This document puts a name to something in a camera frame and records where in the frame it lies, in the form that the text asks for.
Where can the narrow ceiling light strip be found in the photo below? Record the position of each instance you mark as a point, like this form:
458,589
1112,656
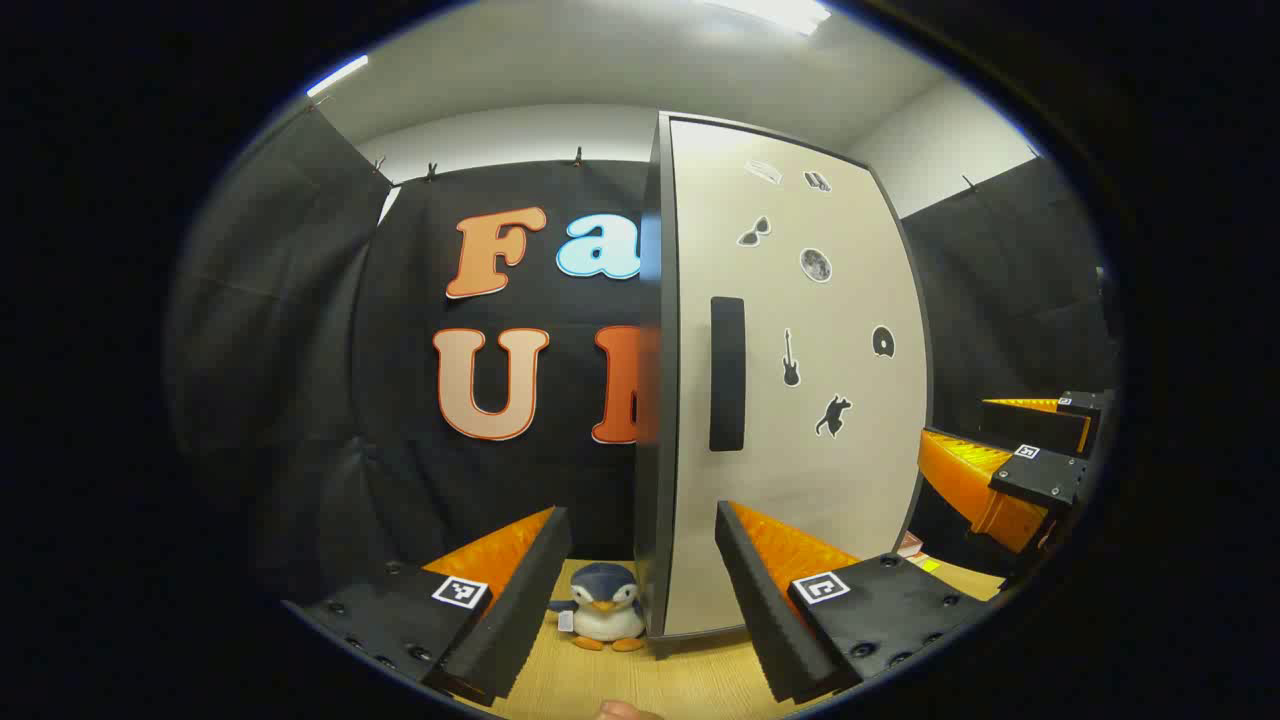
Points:
338,75

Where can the black backdrop cloth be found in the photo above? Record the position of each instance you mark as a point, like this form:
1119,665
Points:
400,470

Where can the wide ceiling light panel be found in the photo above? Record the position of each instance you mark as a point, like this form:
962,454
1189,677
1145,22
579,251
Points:
780,12

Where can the blue white penguin plush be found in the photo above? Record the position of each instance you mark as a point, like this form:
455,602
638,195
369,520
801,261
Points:
605,620

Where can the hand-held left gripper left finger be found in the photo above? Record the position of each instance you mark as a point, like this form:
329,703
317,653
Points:
520,610

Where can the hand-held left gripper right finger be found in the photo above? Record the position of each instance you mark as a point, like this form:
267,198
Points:
760,620

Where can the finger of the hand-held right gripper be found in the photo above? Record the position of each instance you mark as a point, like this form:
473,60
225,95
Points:
1045,478
1030,425

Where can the grey cabinet door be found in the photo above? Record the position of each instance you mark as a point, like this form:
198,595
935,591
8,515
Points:
800,480

